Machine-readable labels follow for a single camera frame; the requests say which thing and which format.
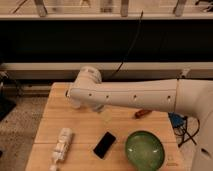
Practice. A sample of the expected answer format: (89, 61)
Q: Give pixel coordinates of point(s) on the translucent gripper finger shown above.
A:
(105, 115)

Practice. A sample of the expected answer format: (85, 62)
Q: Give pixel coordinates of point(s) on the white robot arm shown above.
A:
(182, 96)

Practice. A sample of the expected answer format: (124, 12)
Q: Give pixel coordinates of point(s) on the black smartphone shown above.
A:
(104, 145)

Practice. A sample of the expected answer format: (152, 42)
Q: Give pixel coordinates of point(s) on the red-brown sausage toy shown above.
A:
(141, 113)

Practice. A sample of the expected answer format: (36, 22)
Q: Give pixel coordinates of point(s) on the clear plastic cup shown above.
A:
(67, 94)

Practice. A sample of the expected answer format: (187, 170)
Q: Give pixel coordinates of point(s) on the green bowl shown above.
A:
(144, 151)

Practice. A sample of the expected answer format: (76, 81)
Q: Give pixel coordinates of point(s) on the blue connector box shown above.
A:
(176, 120)

